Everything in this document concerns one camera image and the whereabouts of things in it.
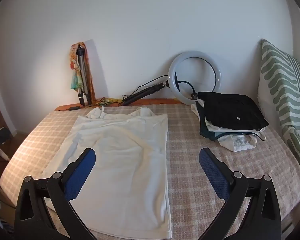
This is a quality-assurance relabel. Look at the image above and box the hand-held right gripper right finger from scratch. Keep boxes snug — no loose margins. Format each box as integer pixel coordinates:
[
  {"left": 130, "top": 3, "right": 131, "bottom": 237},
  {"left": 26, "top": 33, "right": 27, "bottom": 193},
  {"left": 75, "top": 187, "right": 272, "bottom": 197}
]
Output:
[{"left": 199, "top": 147, "right": 282, "bottom": 240}]

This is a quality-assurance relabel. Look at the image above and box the dark green folded garment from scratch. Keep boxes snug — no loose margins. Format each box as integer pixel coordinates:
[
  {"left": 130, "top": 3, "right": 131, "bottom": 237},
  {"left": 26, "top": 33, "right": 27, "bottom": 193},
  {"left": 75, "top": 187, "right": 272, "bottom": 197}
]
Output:
[{"left": 199, "top": 119, "right": 243, "bottom": 141}]

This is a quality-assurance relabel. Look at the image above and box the white printed garment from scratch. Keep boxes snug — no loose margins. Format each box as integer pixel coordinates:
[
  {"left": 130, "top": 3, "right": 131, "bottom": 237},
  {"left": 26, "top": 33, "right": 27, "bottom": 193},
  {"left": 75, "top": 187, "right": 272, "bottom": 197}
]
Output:
[{"left": 218, "top": 132, "right": 258, "bottom": 152}]

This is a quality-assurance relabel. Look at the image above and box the orange patterned cloth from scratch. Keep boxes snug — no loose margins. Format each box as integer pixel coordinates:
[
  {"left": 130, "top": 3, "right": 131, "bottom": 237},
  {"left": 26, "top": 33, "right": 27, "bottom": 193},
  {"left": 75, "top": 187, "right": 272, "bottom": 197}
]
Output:
[{"left": 70, "top": 41, "right": 124, "bottom": 105}]

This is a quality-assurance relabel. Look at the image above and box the green white striped pillow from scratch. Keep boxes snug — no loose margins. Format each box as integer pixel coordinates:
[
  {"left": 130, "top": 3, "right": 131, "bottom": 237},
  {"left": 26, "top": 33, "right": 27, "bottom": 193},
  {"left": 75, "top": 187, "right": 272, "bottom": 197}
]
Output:
[{"left": 258, "top": 39, "right": 300, "bottom": 178}]

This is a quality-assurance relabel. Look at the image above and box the orange bed sheet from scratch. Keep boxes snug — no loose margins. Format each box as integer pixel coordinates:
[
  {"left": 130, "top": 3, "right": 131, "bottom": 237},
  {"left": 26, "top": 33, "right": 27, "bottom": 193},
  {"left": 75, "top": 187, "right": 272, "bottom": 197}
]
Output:
[{"left": 54, "top": 97, "right": 193, "bottom": 112}]

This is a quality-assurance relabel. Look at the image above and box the grey folded tripod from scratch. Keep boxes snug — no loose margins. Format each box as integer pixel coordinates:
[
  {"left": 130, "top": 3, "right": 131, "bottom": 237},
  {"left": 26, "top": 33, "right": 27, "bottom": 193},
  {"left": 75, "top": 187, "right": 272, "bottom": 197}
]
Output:
[{"left": 76, "top": 44, "right": 93, "bottom": 106}]

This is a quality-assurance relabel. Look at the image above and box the white tank top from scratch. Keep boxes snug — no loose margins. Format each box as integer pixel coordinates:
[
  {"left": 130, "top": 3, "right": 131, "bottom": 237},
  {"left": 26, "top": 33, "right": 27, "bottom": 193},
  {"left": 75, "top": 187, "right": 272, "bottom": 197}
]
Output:
[{"left": 41, "top": 106, "right": 172, "bottom": 239}]

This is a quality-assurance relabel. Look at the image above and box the colourful green yellow scarf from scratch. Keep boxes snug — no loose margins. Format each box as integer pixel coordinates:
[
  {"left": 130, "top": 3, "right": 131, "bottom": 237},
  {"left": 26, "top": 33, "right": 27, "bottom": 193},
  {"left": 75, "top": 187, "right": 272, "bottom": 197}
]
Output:
[{"left": 69, "top": 45, "right": 84, "bottom": 92}]

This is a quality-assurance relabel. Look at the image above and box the white ring light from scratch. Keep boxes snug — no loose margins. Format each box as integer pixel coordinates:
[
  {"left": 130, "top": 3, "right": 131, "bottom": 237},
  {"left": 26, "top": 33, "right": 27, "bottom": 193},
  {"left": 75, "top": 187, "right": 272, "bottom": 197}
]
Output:
[{"left": 168, "top": 51, "right": 222, "bottom": 106}]

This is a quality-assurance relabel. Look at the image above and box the folded clothes pile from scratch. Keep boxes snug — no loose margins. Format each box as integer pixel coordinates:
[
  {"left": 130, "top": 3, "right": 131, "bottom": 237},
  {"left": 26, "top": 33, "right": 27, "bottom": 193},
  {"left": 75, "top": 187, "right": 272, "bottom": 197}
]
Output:
[{"left": 197, "top": 91, "right": 269, "bottom": 132}]

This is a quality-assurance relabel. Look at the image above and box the black ring light stand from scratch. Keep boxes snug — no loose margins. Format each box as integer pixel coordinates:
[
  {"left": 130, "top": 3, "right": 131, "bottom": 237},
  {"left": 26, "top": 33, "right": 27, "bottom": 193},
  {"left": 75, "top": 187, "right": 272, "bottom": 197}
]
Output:
[{"left": 121, "top": 81, "right": 169, "bottom": 106}]

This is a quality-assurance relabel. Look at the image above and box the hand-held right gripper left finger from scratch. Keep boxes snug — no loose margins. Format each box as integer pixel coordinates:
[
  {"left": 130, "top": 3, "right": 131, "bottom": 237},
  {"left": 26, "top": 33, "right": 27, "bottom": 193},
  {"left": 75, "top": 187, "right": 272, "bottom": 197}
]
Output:
[{"left": 15, "top": 148, "right": 96, "bottom": 240}]

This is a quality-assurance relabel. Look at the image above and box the beige plaid blanket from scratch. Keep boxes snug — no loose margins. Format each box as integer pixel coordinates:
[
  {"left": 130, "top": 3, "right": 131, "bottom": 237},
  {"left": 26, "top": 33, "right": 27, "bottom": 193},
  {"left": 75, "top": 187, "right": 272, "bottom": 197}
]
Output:
[{"left": 0, "top": 102, "right": 300, "bottom": 240}]

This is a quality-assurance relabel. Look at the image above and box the white folded garment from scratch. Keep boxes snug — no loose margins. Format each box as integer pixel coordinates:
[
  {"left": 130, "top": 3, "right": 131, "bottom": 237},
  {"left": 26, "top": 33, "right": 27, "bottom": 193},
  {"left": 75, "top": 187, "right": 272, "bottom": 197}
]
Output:
[{"left": 191, "top": 99, "right": 269, "bottom": 142}]

